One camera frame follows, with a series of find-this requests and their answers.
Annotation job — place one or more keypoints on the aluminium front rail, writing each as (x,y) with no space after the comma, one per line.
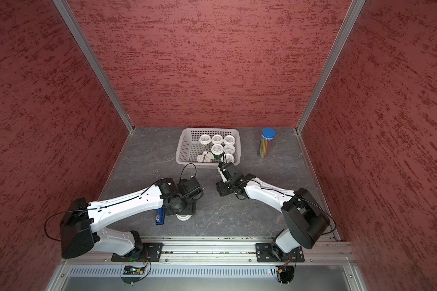
(242,251)

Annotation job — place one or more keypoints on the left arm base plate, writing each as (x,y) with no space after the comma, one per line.
(151,251)

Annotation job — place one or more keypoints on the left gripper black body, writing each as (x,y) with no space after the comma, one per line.
(186,207)

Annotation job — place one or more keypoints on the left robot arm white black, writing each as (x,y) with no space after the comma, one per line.
(84,227)

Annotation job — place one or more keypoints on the yogurt cup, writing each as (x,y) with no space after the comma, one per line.
(229,149)
(217,139)
(229,140)
(205,140)
(228,158)
(217,150)
(184,217)

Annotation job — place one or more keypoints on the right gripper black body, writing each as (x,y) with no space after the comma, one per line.
(232,183)

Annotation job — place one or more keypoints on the aluminium corner post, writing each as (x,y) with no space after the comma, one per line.
(336,49)
(80,38)

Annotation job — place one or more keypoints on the blue-capped tube of sticks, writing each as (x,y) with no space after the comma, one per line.
(266,138)

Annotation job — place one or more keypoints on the right controller board with wires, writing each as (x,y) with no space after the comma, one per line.
(285,274)

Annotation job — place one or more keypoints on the wide Chobani yogurt tub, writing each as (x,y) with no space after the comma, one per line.
(205,157)

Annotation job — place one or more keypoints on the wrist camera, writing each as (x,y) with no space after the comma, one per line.
(190,189)
(230,170)

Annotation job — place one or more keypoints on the controller board with wires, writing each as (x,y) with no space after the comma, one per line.
(132,274)
(285,274)

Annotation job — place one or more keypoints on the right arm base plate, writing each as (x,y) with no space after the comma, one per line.
(270,253)

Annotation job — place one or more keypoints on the right aluminium corner post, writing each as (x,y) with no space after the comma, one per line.
(336,49)

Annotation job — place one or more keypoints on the left controller board with wires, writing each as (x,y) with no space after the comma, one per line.
(132,274)

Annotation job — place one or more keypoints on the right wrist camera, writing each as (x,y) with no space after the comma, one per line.
(230,170)

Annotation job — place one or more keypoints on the white vented strip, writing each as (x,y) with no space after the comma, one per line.
(178,271)

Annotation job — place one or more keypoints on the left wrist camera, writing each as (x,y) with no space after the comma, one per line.
(190,189)

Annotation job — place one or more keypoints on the left aluminium corner post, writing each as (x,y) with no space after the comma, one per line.
(80,38)

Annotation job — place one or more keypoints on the white plastic perforated basket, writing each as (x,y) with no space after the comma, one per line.
(189,146)

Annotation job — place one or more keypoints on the blue black stapler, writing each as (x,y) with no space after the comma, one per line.
(160,216)

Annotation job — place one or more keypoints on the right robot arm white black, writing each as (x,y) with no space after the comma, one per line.
(306,221)

